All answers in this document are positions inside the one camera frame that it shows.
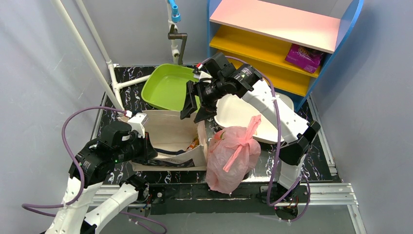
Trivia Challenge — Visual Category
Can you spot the orange snack packet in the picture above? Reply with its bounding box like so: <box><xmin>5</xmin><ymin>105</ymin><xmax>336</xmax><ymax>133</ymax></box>
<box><xmin>185</xmin><ymin>136</ymin><xmax>200</xmax><ymax>152</ymax></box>

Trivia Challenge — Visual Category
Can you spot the cream canvas tote bag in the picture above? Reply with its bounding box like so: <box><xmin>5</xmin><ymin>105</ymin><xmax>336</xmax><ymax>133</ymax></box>
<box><xmin>131</xmin><ymin>110</ymin><xmax>208</xmax><ymax>172</ymax></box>

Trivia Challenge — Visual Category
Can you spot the pink plastic grocery bag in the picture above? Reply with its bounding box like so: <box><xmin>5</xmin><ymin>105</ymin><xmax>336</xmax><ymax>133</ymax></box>
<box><xmin>206</xmin><ymin>115</ymin><xmax>262</xmax><ymax>194</ymax></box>

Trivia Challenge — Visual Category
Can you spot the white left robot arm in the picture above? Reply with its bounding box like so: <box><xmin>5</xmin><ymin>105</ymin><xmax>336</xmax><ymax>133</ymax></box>
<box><xmin>46</xmin><ymin>121</ymin><xmax>157</xmax><ymax>234</ymax></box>

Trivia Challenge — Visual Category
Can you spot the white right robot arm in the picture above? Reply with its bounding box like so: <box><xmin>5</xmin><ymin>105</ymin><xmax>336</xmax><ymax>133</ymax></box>
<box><xmin>180</xmin><ymin>52</ymin><xmax>321</xmax><ymax>189</ymax></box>

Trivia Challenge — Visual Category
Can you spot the white plastic tray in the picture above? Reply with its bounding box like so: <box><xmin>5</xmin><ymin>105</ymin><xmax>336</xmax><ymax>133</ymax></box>
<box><xmin>214</xmin><ymin>93</ymin><xmax>299</xmax><ymax>144</ymax></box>

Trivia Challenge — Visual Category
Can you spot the green plastic tray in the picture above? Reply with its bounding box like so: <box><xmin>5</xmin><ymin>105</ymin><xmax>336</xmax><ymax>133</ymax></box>
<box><xmin>141</xmin><ymin>64</ymin><xmax>197</xmax><ymax>111</ymax></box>

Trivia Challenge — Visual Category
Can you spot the blue yellow pink shelf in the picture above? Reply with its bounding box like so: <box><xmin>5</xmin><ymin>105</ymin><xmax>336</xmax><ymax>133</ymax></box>
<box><xmin>207</xmin><ymin>0</ymin><xmax>363</xmax><ymax>111</ymax></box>

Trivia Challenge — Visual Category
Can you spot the purple snack packet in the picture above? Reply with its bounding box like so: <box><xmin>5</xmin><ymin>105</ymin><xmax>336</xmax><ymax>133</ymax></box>
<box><xmin>285</xmin><ymin>44</ymin><xmax>325</xmax><ymax>74</ymax></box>

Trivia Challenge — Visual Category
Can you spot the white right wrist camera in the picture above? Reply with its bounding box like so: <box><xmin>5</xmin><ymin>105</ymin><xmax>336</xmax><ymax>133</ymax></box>
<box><xmin>192</xmin><ymin>63</ymin><xmax>212</xmax><ymax>83</ymax></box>

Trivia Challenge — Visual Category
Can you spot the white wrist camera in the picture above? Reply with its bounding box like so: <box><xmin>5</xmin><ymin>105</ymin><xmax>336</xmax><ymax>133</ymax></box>
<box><xmin>192</xmin><ymin>63</ymin><xmax>212</xmax><ymax>83</ymax></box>
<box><xmin>125</xmin><ymin>111</ymin><xmax>149</xmax><ymax>138</ymax></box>

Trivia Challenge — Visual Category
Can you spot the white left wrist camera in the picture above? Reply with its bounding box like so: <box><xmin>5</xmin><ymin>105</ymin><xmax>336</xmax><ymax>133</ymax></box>
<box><xmin>125</xmin><ymin>111</ymin><xmax>149</xmax><ymax>138</ymax></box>

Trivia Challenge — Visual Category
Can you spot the white pvc pipe frame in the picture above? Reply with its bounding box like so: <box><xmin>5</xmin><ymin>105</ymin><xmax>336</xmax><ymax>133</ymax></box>
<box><xmin>52</xmin><ymin>0</ymin><xmax>149</xmax><ymax>109</ymax></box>

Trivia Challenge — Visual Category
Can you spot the metal faucet bracket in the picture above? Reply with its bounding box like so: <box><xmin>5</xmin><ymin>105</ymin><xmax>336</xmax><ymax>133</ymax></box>
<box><xmin>168</xmin><ymin>23</ymin><xmax>188</xmax><ymax>65</ymax></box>

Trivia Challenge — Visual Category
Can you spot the black metal base rail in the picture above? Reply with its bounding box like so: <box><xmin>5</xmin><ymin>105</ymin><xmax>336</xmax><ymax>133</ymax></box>
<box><xmin>129</xmin><ymin>180</ymin><xmax>359</xmax><ymax>223</ymax></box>

